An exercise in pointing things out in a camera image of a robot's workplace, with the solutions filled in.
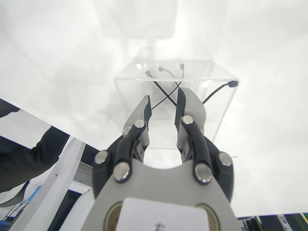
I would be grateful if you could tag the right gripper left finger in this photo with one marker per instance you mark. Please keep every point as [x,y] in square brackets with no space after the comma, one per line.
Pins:
[134,135]

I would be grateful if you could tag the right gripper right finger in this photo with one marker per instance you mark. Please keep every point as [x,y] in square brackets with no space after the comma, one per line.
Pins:
[196,135]

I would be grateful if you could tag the thin black zip tie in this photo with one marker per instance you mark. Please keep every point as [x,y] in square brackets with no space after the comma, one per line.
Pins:
[161,91]
[162,68]
[231,83]
[168,95]

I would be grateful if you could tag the clear plastic stand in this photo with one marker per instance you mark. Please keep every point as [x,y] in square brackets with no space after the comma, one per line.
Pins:
[216,102]

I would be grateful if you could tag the white table leg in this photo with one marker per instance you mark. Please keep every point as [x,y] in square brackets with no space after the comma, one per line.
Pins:
[53,188]

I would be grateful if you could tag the person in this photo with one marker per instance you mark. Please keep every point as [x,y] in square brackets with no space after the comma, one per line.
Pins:
[26,162]

